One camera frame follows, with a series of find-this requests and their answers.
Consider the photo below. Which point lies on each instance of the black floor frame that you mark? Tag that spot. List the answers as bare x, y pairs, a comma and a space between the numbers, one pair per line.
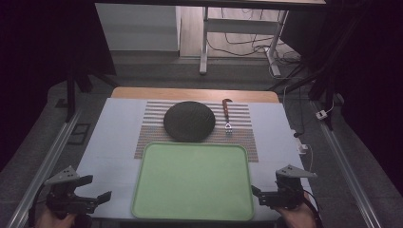
79, 134

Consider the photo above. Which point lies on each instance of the green plastic tray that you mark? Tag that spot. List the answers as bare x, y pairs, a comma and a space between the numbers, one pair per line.
193, 180

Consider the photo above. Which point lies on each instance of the black tripod stand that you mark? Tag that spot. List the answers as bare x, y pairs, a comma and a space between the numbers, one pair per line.
320, 79

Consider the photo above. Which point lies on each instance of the aluminium rail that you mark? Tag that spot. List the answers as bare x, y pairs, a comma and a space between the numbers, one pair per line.
47, 164
345, 171

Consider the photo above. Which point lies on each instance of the white desk frame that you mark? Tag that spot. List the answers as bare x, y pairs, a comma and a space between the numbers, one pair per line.
240, 26

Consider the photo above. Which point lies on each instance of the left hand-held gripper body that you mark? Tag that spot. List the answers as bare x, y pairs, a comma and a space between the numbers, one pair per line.
65, 199

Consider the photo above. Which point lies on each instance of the white table cover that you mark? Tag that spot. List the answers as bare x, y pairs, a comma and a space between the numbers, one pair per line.
107, 145

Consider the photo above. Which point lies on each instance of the white power adapter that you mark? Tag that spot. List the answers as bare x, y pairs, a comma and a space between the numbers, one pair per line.
321, 114

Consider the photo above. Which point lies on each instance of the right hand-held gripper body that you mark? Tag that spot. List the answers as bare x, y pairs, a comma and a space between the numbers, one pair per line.
286, 193

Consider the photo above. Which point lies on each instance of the striped woven placemat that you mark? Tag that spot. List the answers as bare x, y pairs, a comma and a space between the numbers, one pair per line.
234, 142

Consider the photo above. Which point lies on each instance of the white cabinet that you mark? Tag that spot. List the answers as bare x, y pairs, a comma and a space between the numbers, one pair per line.
139, 28

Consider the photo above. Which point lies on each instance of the person's left hand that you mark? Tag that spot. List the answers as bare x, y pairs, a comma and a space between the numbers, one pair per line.
50, 220

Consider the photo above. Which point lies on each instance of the person's right hand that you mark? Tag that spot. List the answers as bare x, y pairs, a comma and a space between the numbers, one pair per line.
296, 217

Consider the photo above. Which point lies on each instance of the dark round plate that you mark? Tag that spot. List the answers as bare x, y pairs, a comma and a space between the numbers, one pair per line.
189, 121

